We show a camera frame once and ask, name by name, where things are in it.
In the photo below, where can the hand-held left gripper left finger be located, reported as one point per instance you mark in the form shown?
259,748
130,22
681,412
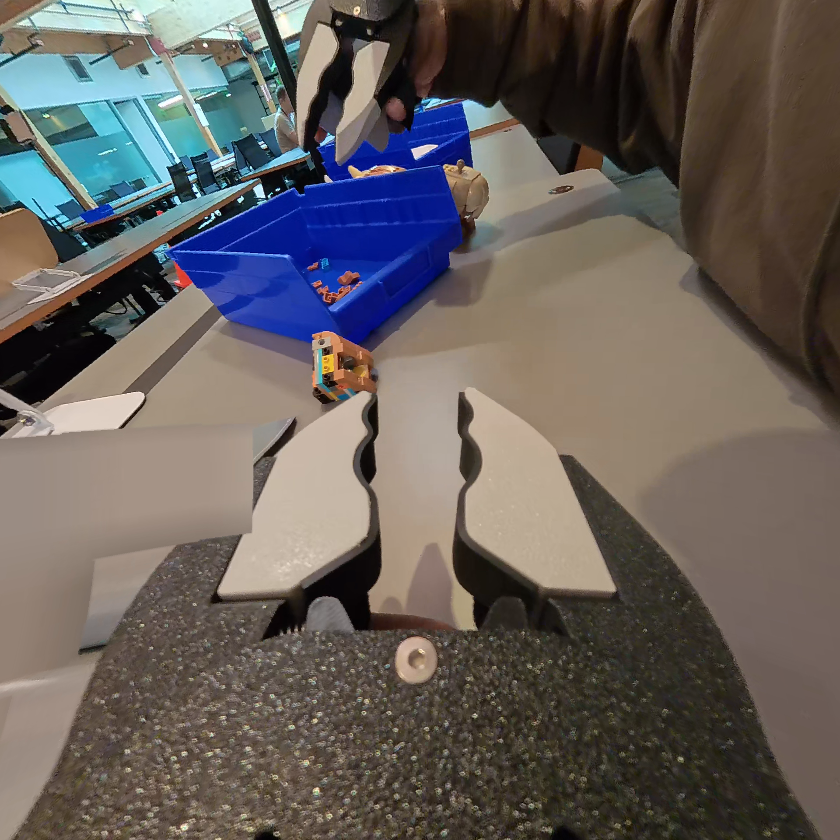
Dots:
308,512

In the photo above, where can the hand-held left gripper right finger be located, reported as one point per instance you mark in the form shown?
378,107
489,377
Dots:
525,518

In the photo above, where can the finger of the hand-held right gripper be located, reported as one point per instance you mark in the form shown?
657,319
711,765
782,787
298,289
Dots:
312,85
361,98

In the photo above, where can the blue plastic bin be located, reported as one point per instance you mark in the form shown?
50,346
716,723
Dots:
367,223
439,128

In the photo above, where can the pile of brown bricks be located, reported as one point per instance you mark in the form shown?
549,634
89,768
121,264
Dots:
344,279

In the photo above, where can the person's right forearm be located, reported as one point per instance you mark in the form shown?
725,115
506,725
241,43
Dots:
656,98

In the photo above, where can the long office desk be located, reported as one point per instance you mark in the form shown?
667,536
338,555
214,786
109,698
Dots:
216,174
98,256

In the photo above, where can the grey desk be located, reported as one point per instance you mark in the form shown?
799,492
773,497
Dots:
590,328

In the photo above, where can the person's right hand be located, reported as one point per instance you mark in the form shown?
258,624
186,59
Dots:
430,52

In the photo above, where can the black pole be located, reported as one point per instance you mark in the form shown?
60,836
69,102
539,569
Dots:
282,59

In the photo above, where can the white paper sheet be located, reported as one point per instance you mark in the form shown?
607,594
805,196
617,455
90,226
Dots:
423,151

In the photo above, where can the black office chair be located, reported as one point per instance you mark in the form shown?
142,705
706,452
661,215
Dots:
249,152
180,180

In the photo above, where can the tan brick animal figure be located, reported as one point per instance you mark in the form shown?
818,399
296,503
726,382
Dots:
469,190

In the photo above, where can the brown yellow brick assembly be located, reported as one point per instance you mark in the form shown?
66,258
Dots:
341,367

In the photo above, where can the white tablet stand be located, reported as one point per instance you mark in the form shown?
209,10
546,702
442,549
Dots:
52,285
98,410

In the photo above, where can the small blue bin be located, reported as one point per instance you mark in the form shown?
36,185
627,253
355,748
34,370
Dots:
96,213

